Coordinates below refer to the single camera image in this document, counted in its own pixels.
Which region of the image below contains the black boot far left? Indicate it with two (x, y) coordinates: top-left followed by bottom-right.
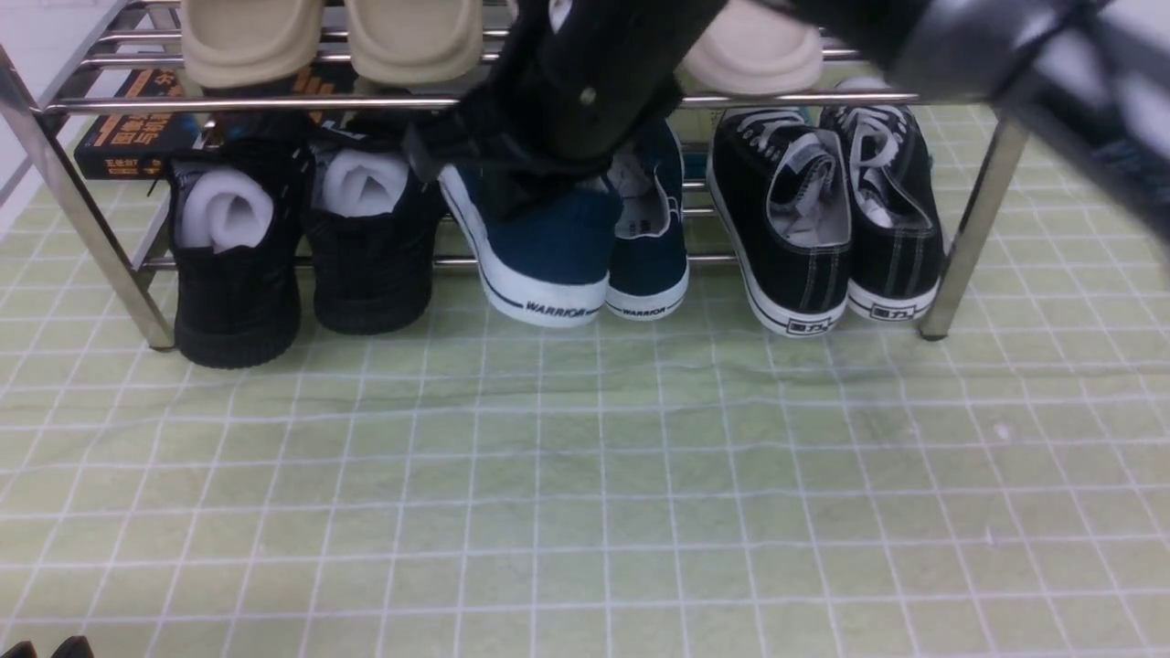
(161, 112), (316, 369)

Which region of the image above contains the tan slipper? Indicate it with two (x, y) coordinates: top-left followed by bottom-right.
(344, 1), (484, 87)
(180, 1), (324, 89)

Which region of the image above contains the black canvas sneaker right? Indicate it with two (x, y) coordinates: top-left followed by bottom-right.
(818, 101), (947, 324)

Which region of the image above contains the green checkered floor cloth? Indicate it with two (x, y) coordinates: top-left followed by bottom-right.
(1, 148), (1169, 657)

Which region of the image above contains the navy slip-on shoe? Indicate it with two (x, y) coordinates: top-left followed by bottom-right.
(438, 165), (622, 329)
(605, 119), (690, 322)

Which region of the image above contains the silver metal shoe rack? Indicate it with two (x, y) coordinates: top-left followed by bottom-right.
(4, 1), (1028, 352)

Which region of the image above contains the tan slipper far left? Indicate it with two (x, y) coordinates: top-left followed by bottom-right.
(180, 1), (324, 89)

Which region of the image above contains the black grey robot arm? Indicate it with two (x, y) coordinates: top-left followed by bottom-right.
(404, 1), (1166, 242)

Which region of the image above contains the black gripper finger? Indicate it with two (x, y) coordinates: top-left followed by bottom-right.
(402, 96), (603, 219)

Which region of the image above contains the black canvas sneaker left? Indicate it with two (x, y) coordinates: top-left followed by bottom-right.
(706, 107), (852, 338)

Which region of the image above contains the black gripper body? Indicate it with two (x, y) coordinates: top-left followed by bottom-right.
(464, 1), (723, 167)

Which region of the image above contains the black object bottom left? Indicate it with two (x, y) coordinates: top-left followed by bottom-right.
(0, 636), (96, 658)

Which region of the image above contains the black canvas sneaker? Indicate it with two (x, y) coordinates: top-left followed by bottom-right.
(818, 101), (947, 324)
(706, 107), (852, 338)

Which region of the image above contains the black boot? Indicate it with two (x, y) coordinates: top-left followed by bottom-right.
(301, 117), (448, 334)
(161, 112), (316, 369)

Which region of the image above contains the cream slipper far right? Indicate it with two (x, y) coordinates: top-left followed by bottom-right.
(682, 1), (824, 96)

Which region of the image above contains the black orange book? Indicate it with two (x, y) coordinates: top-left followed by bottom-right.
(73, 63), (356, 180)

